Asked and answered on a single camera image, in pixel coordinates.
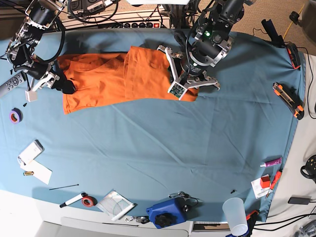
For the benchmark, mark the translucent plastic cup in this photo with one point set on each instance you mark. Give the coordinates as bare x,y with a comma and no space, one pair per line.
234,212

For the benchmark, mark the black power adapter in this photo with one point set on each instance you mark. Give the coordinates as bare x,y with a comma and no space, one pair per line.
299,200

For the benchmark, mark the purple glue tube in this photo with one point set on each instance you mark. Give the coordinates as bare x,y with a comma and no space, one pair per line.
272,162

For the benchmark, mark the black round dotted object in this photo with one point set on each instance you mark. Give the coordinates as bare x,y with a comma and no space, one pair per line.
309,169

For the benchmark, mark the white marker pen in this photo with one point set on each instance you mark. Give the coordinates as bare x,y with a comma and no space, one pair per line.
73,200

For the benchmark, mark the purple tape roll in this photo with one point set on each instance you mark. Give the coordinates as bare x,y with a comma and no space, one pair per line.
16,116

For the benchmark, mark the blue table cloth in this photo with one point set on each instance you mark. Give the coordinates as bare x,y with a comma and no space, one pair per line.
146,149

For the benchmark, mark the silver carabiner keys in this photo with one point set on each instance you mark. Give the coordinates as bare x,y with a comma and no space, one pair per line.
138,219

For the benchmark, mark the blue plastic box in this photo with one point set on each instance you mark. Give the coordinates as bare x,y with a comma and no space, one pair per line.
167,213

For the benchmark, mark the red screwdriver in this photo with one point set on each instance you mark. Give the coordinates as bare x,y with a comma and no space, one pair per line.
274,182

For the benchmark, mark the blue black tool handle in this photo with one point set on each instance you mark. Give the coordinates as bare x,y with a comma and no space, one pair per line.
276,39

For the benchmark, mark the white phone box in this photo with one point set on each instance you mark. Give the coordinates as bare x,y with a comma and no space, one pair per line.
30,153

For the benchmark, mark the orange black utility knife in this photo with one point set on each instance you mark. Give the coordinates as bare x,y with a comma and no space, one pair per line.
290,98

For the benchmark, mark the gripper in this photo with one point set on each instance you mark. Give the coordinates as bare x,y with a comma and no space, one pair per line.
180,80
55,79

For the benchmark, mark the orange t-shirt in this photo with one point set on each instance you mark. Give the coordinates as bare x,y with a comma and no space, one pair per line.
103,79

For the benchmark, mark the small red cube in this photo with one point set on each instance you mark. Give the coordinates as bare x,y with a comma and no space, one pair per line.
265,182

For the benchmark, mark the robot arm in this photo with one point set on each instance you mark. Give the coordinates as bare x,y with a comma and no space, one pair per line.
41,15
207,43

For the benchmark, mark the white power strip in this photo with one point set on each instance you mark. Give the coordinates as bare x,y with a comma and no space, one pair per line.
131,19

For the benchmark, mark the white paper card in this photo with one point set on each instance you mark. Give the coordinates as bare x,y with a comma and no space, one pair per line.
40,172

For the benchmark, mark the orange black clamp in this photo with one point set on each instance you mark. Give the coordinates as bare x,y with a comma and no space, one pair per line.
293,53

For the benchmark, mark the rolled printed paper sheet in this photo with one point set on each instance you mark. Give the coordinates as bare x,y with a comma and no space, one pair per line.
115,205

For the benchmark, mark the grey remote control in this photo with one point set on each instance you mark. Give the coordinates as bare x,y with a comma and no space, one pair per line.
12,83

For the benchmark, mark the white paper leaflet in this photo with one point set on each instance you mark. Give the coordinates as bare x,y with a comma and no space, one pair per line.
258,191

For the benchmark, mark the red tape roll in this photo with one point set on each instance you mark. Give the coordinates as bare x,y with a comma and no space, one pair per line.
89,201

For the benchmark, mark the small gold battery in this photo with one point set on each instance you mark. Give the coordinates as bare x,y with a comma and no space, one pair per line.
28,173

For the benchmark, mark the black zip tie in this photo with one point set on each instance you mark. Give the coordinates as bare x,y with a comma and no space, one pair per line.
63,187

